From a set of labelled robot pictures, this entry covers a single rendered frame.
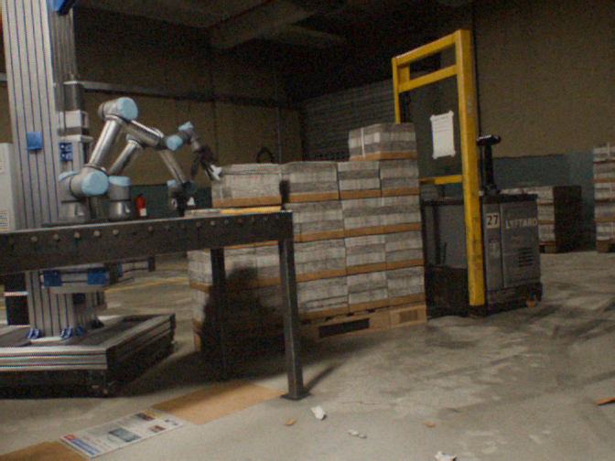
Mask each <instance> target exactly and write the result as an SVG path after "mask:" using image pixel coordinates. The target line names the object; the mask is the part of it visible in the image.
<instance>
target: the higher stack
mask: <svg viewBox="0 0 615 461"><path fill-rule="evenodd" d="M348 135H349V136H350V140H348V141H349V142H348V144H350V146H348V147H349V148H350V154H351V158H352V157H356V156H361V155H363V157H365V156H366V155H370V154H375V153H381V152H414V151H416V150H417V142H416V140H415V124H414V123H378V124H373V125H370V126H367V127H363V128H360V129H356V131H352V132H350V134H348ZM414 158H416V157H413V158H385V159H376V160H371V162H378V164H379V165H378V170H379V172H378V173H379V176H378V178H379V186H380V187H379V188H380V189H387V188H417V187H418V186H419V185H418V184H419V182H418V177H419V175H418V172H417V171H418V168H417V161H416V159H414ZM377 198H382V204H381V205H383V206H382V207H381V209H382V215H383V218H384V221H383V222H384V226H393V225H405V224H416V223H421V219H420V218H421V216H420V215H421V214H420V213H418V212H420V208H419V201H418V200H419V199H418V198H419V197H418V196H415V195H402V196H388V197H377ZM420 233H421V231H420V230H404V231H394V232H384V233H379V234H384V239H385V244H384V245H385V247H384V248H385V251H384V252H385V262H386V263H390V262H398V261H405V260H414V259H420V258H422V256H423V254H422V252H423V251H422V247H423V246H422V240H421V234H420ZM384 271H385V273H386V279H387V281H386V283H387V285H388V286H387V293H388V294H387V295H388V296H387V298H388V299H389V300H390V299H396V298H402V296H408V295H419V294H423V293H424V292H425V291H424V290H425V289H424V276H423V275H424V266H421V265H413V266H405V268H398V269H391V270H384ZM386 307H388V310H389V321H390V329H393V328H394V327H402V326H408V325H413V324H418V323H423V322H426V321H427V318H426V303H425V301H418V302H413V303H406V304H400V305H394V306H386Z"/></svg>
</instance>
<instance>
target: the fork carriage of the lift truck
mask: <svg viewBox="0 0 615 461"><path fill-rule="evenodd" d="M419 265H421V266H424V275H423V276H424V289H425V290H424V291H425V292H424V293H425V300H424V301H425V303H426V306H435V305H439V306H446V307H447V310H452V311H457V312H462V311H466V295H465V277H464V266H462V265H452V264H441V263H423V264H419Z"/></svg>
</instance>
